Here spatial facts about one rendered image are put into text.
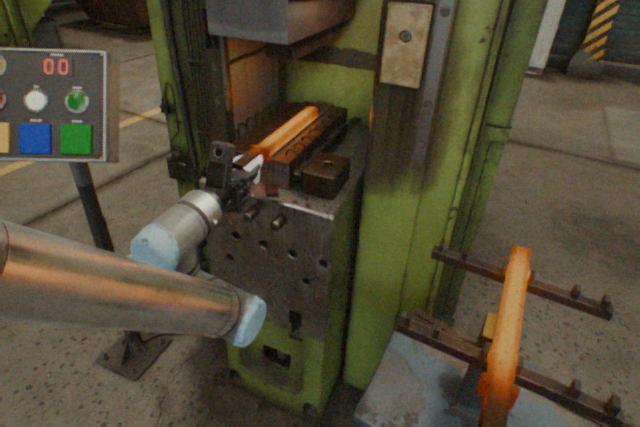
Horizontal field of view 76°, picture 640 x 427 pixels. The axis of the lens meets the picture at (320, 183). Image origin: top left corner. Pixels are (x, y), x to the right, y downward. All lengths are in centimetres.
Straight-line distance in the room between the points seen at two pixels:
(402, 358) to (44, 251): 75
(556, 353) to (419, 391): 123
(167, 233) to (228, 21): 47
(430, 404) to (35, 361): 157
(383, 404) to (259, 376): 74
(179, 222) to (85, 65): 57
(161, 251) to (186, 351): 116
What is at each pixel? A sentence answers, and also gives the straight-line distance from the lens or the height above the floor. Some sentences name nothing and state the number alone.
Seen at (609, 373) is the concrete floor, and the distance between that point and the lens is 216.
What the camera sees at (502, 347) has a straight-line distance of 70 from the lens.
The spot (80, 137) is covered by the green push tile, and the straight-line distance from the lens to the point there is 119.
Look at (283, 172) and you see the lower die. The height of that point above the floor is 96.
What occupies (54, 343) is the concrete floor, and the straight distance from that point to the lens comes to 210.
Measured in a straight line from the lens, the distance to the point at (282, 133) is 109.
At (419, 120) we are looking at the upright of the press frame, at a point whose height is 110.
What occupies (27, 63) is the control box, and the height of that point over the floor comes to 117.
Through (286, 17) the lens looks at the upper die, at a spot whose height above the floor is 132.
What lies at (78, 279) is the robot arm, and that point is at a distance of 47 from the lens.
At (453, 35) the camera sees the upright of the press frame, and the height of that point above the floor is 130.
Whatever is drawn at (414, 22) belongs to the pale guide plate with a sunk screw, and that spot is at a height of 132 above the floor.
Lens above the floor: 147
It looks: 31 degrees down
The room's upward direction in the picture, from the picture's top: 2 degrees clockwise
